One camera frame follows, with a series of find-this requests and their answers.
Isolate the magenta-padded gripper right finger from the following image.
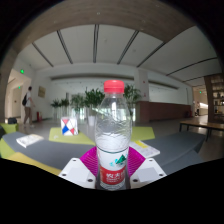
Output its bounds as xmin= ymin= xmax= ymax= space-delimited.
xmin=126 ymin=145 xmax=168 ymax=190

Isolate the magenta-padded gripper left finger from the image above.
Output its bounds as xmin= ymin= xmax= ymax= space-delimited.
xmin=58 ymin=145 xmax=99 ymax=190

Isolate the clear red-capped water bottle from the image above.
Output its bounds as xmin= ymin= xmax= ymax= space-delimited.
xmin=94 ymin=79 xmax=133 ymax=192

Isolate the white and yellow booklet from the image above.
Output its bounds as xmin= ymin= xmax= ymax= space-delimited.
xmin=129 ymin=139 xmax=161 ymax=159

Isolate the yellow-green low table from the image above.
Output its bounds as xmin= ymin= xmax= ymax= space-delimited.
xmin=129 ymin=126 xmax=156 ymax=143
xmin=48 ymin=126 xmax=96 ymax=146

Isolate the red white blue patterned cube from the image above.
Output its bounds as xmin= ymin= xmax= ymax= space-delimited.
xmin=60 ymin=116 xmax=79 ymax=137

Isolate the long wooden bench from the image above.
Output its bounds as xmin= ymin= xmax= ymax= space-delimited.
xmin=178 ymin=120 xmax=224 ymax=142

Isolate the group of potted green plants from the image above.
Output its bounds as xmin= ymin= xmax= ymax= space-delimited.
xmin=49 ymin=83 xmax=143 ymax=127

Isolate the yellow-green chair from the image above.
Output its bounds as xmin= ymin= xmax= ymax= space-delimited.
xmin=0 ymin=122 xmax=19 ymax=135

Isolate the person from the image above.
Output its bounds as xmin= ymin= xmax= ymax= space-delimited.
xmin=21 ymin=86 xmax=36 ymax=129

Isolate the wooden shelf unit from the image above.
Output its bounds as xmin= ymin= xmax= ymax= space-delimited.
xmin=209 ymin=73 xmax=224 ymax=123

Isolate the framed wall picture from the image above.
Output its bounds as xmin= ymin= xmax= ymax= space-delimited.
xmin=37 ymin=85 xmax=47 ymax=99

